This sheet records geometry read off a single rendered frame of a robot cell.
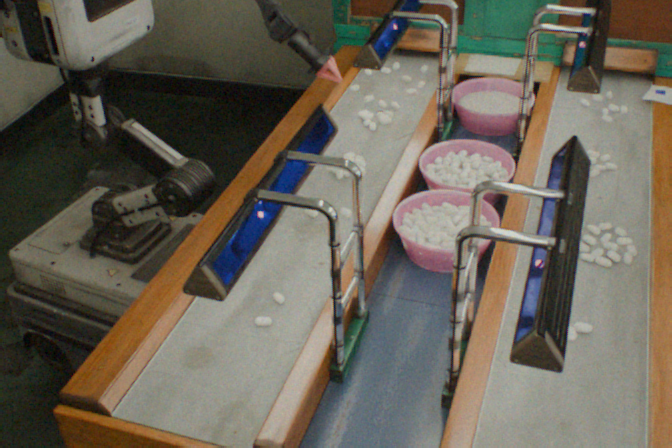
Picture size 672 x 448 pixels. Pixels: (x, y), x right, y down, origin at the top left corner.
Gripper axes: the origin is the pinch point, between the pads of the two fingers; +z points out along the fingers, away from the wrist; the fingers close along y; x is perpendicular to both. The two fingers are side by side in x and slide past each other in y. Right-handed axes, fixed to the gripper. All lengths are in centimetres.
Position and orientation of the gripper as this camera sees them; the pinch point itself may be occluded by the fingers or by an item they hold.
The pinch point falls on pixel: (338, 79)
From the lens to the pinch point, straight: 252.4
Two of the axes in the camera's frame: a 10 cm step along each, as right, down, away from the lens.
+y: 3.3, -5.3, 7.8
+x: -5.8, 5.3, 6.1
